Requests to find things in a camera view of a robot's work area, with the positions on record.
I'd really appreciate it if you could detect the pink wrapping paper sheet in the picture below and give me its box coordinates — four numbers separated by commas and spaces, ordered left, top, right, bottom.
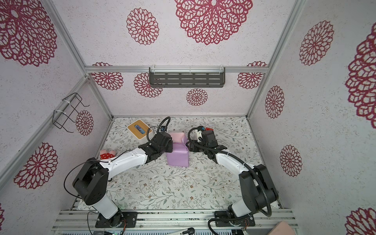
166, 132, 190, 167

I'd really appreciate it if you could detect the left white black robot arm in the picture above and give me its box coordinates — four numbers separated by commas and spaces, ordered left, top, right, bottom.
72, 132, 173, 223

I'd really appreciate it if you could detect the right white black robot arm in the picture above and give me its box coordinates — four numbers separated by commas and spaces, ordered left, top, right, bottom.
188, 127, 279, 218

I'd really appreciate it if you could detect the white box with wooden lid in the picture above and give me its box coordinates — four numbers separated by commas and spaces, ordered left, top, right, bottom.
127, 119, 154, 143

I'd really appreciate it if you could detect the blue item on wooden lid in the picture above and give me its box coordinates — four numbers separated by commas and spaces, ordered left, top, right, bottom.
134, 125, 146, 135

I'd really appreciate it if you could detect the pink plush toy red dress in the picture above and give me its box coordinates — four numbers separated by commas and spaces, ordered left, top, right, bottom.
99, 149, 117, 160

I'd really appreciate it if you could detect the pink object bottom right corner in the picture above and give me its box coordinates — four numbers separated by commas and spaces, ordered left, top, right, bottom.
268, 221, 296, 235

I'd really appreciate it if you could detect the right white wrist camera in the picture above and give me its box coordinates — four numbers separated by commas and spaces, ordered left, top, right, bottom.
195, 126, 206, 142

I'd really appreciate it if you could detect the grey slotted wall shelf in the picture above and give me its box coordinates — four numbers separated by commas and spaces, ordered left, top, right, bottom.
148, 67, 226, 88

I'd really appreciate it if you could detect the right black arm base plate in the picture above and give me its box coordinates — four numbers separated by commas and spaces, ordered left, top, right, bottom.
214, 211, 256, 227

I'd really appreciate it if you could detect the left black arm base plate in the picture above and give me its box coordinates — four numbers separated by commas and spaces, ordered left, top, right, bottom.
95, 211, 138, 228

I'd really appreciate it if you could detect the black knob handle front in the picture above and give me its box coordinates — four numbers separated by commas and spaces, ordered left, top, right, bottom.
167, 227, 195, 235

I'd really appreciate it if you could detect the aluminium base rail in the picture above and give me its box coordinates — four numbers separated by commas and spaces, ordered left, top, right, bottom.
51, 209, 299, 232

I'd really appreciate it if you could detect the black wire wall rack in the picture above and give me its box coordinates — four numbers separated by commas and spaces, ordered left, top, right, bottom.
52, 92, 89, 133

